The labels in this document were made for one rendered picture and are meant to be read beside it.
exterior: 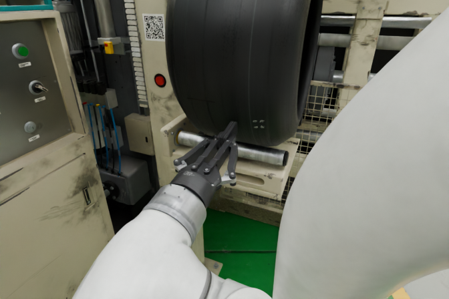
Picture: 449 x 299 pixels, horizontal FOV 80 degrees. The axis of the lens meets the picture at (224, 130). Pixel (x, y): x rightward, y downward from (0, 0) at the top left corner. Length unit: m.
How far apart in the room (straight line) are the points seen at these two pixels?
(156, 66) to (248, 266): 1.16
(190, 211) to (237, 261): 1.25
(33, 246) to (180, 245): 0.67
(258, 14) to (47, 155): 0.69
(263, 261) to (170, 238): 1.30
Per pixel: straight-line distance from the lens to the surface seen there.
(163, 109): 0.93
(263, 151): 0.75
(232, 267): 1.62
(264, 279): 1.59
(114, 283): 0.35
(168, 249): 0.37
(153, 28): 0.87
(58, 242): 1.05
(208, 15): 0.57
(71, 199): 1.01
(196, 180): 0.44
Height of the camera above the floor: 1.30
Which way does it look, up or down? 26 degrees down
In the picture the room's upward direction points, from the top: straight up
